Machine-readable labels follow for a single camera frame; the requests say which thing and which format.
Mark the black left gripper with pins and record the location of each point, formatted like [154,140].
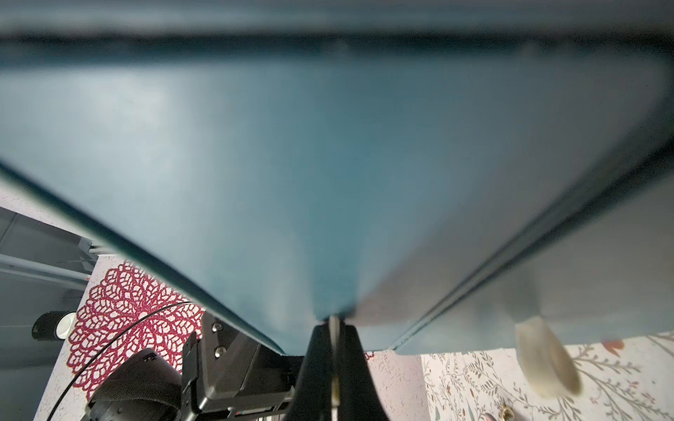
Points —
[225,376]

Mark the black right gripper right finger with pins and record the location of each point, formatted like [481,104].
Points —
[358,398]

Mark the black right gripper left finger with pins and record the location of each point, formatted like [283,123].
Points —
[313,400]

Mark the teal three-drawer cabinet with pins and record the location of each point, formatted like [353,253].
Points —
[434,191]

